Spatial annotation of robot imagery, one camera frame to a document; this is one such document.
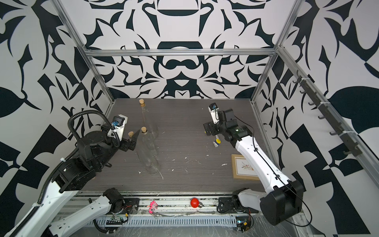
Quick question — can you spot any glass bottle with cork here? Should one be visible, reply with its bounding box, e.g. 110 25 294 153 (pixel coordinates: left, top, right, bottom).
141 126 158 157
139 99 159 138

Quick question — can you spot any tall glass bottle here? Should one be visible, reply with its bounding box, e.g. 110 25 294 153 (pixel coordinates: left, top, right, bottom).
128 130 159 174

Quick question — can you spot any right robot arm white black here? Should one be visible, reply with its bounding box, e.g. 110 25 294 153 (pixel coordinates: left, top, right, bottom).
203 103 305 226

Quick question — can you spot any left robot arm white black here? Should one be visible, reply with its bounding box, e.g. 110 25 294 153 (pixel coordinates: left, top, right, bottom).
6 122 139 237

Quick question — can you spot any wooden framed picture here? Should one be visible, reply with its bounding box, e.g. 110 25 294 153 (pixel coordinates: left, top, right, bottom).
232 154 260 181

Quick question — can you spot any pink clip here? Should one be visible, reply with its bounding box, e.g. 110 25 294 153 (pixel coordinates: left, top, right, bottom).
149 200 159 215

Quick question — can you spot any green circuit board left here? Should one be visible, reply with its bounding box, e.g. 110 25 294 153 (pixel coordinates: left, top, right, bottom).
106 216 129 225

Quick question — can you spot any red ball knob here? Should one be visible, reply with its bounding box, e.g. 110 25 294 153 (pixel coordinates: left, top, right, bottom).
190 197 201 208

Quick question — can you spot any circuit board right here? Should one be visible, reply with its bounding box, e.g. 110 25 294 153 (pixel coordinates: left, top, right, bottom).
236 219 254 233

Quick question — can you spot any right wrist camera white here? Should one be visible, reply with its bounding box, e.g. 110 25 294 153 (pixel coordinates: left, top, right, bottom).
208 103 219 124

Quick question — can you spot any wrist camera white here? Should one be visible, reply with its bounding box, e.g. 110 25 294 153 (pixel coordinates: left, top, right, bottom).
108 115 128 140
208 103 219 124

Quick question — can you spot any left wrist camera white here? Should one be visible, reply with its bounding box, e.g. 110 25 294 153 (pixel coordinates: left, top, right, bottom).
108 115 128 140

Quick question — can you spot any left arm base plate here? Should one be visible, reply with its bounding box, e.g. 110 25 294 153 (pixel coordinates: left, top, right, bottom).
121 197 140 215

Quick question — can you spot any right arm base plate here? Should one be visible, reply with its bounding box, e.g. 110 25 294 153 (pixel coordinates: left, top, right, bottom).
217 197 236 214

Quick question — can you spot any white slotted cable duct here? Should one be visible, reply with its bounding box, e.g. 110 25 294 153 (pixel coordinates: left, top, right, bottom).
96 216 237 228

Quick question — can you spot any black corrugated cable conduit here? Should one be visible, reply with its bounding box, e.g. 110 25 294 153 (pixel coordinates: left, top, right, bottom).
14 110 114 237

